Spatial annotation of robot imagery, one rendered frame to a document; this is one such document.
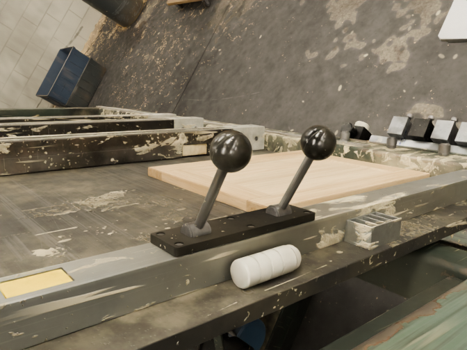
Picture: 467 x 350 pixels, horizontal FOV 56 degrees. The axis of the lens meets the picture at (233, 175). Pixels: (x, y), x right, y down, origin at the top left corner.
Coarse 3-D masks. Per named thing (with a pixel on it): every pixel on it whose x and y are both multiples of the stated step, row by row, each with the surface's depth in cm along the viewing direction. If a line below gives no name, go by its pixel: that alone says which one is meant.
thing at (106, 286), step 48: (384, 192) 68; (432, 192) 72; (240, 240) 45; (288, 240) 50; (336, 240) 56; (48, 288) 34; (96, 288) 36; (144, 288) 39; (192, 288) 42; (0, 336) 31; (48, 336) 34
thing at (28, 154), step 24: (0, 144) 87; (24, 144) 90; (48, 144) 93; (72, 144) 96; (96, 144) 100; (120, 144) 104; (144, 144) 108; (168, 144) 112; (0, 168) 88; (24, 168) 91; (48, 168) 94
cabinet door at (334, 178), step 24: (168, 168) 92; (192, 168) 93; (216, 168) 95; (264, 168) 97; (288, 168) 98; (312, 168) 99; (336, 168) 99; (360, 168) 100; (384, 168) 100; (240, 192) 74; (264, 192) 74; (312, 192) 75; (336, 192) 76; (360, 192) 79
